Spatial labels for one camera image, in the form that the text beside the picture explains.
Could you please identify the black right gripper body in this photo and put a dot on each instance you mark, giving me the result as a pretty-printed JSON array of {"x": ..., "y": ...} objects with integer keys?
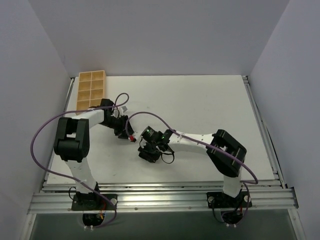
[{"x": 149, "y": 154}]

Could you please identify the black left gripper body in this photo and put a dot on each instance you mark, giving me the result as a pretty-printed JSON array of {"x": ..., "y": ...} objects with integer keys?
[{"x": 123, "y": 128}]

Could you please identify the black underwear with beige waistband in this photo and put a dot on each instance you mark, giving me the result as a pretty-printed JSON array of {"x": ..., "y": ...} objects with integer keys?
[{"x": 148, "y": 156}]

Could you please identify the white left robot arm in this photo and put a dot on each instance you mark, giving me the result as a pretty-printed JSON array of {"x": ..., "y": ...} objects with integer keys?
[{"x": 72, "y": 144}]

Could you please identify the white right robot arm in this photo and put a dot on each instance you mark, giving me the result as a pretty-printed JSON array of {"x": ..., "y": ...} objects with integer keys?
[{"x": 226, "y": 153}]

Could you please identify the wooden compartment tray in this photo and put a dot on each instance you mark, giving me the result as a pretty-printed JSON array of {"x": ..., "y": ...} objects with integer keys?
[{"x": 91, "y": 89}]

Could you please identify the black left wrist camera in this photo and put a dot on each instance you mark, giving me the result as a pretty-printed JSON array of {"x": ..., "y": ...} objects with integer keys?
[{"x": 106, "y": 103}]

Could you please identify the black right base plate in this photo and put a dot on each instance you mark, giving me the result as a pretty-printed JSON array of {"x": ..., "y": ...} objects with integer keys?
[{"x": 220, "y": 200}]

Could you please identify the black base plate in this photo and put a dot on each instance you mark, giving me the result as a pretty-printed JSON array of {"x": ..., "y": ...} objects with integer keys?
[
  {"x": 220, "y": 200},
  {"x": 94, "y": 202}
]

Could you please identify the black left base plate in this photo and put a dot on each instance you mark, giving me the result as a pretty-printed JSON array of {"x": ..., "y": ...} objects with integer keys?
[{"x": 94, "y": 202}]

